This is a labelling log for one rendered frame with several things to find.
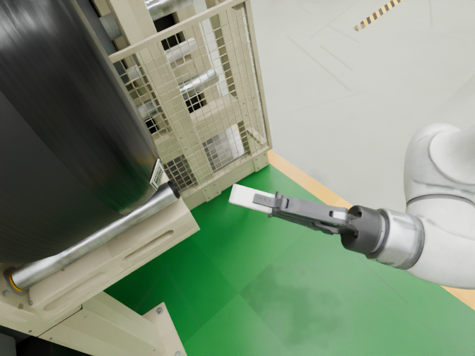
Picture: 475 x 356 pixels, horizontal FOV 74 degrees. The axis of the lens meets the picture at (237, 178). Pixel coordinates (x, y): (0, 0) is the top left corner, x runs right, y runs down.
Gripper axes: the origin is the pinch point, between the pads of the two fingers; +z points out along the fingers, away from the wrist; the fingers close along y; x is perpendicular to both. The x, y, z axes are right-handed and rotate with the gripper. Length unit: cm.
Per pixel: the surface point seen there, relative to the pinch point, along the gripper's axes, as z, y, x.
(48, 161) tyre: 23.4, -15.7, -5.2
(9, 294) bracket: 36.3, 12.7, -26.0
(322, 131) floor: -42, 126, 78
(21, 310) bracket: 34.0, 14.1, -28.3
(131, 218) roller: 20.8, 14.3, -7.5
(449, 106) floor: -109, 109, 107
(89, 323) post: 32, 50, -37
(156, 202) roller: 17.2, 14.2, -3.1
